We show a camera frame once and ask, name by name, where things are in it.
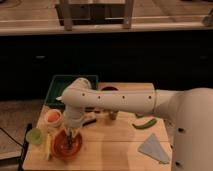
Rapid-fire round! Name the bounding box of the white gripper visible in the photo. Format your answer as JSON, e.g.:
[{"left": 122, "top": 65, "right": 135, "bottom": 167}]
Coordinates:
[{"left": 63, "top": 114, "right": 82, "bottom": 130}]

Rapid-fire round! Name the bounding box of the dark grape bunch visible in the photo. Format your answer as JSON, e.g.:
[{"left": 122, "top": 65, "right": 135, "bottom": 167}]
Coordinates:
[{"left": 66, "top": 133, "right": 75, "bottom": 150}]

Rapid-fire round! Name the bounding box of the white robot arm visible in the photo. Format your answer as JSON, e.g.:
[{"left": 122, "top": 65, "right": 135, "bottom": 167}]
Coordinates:
[{"left": 61, "top": 77, "right": 213, "bottom": 171}]

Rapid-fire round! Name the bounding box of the small bowl with orange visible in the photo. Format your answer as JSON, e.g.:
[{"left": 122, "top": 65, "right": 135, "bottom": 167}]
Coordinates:
[{"left": 44, "top": 109, "right": 62, "bottom": 127}]

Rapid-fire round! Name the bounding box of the red bowl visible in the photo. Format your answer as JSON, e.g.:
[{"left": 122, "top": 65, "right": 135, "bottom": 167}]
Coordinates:
[{"left": 51, "top": 130, "right": 82, "bottom": 161}]

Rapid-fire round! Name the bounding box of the yellow banana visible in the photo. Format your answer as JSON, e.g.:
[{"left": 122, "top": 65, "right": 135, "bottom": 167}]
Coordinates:
[{"left": 45, "top": 133, "right": 51, "bottom": 161}]

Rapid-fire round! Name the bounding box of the green tray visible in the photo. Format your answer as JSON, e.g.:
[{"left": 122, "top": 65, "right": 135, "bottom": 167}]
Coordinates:
[{"left": 44, "top": 74, "right": 100, "bottom": 109}]

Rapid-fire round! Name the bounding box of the small metal cup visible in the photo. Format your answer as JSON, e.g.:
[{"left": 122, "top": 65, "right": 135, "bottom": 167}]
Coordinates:
[{"left": 109, "top": 111, "right": 118, "bottom": 120}]

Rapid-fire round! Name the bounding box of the green cup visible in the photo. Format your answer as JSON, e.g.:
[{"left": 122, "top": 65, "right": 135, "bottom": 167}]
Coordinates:
[{"left": 26, "top": 128, "right": 43, "bottom": 145}]

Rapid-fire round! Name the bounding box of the dark round plate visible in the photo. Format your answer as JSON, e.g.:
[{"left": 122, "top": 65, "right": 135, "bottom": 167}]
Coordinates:
[{"left": 101, "top": 86, "right": 118, "bottom": 91}]

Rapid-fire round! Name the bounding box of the green pepper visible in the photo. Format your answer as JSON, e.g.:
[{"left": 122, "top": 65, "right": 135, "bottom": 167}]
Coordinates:
[{"left": 132, "top": 118, "right": 157, "bottom": 130}]

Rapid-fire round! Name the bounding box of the grey triangular cloth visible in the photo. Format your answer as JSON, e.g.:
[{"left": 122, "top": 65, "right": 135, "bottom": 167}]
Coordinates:
[{"left": 138, "top": 133, "right": 170, "bottom": 164}]

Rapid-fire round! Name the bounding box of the wooden chair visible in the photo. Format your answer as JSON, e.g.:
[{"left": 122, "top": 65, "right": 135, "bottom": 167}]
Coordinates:
[{"left": 55, "top": 0, "right": 134, "bottom": 31}]

